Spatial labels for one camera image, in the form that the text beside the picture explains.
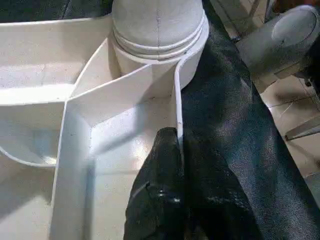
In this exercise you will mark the white plastic table top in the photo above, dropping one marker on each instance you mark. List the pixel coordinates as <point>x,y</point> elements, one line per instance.
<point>50,62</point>

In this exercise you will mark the silver robot hip and leg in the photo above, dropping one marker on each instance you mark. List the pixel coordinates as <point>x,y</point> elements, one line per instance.
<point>280,42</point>

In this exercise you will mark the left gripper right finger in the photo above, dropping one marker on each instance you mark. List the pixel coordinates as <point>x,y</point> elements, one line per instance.
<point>217,200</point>

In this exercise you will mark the black metal stand leg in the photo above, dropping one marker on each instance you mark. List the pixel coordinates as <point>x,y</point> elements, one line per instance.
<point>302,131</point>

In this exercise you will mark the white plastic table leg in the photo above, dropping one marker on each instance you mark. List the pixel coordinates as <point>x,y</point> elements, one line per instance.
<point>157,22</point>

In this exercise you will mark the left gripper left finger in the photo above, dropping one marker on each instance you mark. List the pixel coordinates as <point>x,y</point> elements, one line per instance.
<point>157,190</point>

